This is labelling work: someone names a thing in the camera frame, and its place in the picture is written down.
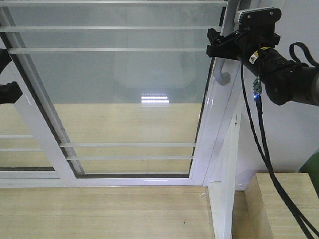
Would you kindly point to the white framed sliding glass door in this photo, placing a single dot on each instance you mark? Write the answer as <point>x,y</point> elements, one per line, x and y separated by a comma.
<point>125,86</point>

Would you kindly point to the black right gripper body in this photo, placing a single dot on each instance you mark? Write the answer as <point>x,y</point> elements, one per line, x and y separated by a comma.
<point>254,36</point>

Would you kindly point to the light wooden box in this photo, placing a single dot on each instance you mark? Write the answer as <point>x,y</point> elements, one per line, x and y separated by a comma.
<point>270,216</point>

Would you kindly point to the fixed white glass panel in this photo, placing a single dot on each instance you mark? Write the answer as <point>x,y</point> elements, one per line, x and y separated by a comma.
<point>29,152</point>

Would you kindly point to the light wooden platform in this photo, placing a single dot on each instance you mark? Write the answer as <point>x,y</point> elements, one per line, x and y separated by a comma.
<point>105,213</point>

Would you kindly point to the grey curved door handle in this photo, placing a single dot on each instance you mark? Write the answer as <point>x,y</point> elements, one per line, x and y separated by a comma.
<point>221,77</point>

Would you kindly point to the white wall panel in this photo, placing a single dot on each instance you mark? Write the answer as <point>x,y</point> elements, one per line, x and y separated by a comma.
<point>292,130</point>

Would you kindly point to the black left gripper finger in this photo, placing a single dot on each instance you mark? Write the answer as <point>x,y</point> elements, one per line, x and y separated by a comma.
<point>10,93</point>
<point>3,59</point>

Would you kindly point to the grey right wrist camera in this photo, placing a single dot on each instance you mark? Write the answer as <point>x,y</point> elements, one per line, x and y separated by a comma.
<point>257,18</point>

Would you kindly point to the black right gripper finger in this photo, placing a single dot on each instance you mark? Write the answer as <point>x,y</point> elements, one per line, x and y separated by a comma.
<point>225,51</point>
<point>215,38</point>

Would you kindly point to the green sandbag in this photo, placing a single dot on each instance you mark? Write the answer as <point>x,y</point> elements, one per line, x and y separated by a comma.
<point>312,165</point>

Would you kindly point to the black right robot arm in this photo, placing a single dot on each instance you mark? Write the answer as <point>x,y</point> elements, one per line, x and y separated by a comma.
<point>285,80</point>

